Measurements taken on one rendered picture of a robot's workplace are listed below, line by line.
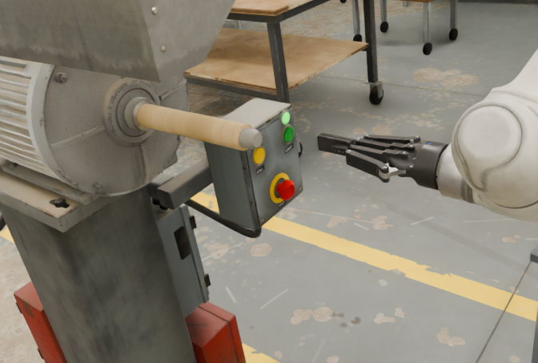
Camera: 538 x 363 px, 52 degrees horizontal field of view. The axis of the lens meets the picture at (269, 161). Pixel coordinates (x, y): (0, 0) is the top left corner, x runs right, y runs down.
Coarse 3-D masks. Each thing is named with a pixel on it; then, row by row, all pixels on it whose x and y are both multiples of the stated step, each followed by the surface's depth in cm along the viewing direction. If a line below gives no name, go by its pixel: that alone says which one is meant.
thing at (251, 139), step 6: (240, 132) 64; (246, 132) 64; (252, 132) 64; (258, 132) 64; (240, 138) 64; (246, 138) 64; (252, 138) 64; (258, 138) 64; (240, 144) 65; (246, 144) 64; (252, 144) 64; (258, 144) 64
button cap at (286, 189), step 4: (284, 180) 106; (288, 180) 106; (280, 184) 107; (284, 184) 105; (288, 184) 106; (292, 184) 106; (276, 188) 107; (280, 188) 105; (284, 188) 105; (288, 188) 105; (292, 188) 106; (280, 192) 105; (284, 192) 105; (288, 192) 106; (292, 192) 107; (280, 196) 106; (284, 196) 106; (288, 196) 106
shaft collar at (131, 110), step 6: (132, 102) 75; (138, 102) 75; (144, 102) 75; (150, 102) 76; (126, 108) 75; (132, 108) 75; (138, 108) 75; (126, 114) 75; (132, 114) 75; (126, 120) 76; (132, 120) 75; (132, 126) 76; (138, 126) 75
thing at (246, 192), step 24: (240, 120) 103; (264, 120) 101; (216, 144) 101; (264, 144) 101; (288, 144) 107; (216, 168) 104; (240, 168) 100; (264, 168) 103; (288, 168) 109; (216, 192) 108; (240, 192) 103; (264, 192) 104; (216, 216) 113; (240, 216) 106; (264, 216) 106
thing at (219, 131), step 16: (144, 112) 74; (160, 112) 72; (176, 112) 71; (160, 128) 73; (176, 128) 70; (192, 128) 69; (208, 128) 67; (224, 128) 66; (240, 128) 64; (224, 144) 66
